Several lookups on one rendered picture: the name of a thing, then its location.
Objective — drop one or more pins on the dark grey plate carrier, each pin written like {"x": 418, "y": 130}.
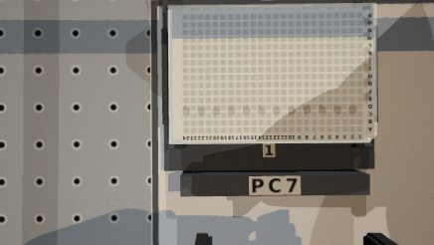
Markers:
{"x": 262, "y": 169}

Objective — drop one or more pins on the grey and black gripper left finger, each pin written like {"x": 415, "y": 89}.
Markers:
{"x": 203, "y": 239}

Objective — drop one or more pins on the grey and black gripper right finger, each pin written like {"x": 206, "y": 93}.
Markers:
{"x": 377, "y": 239}

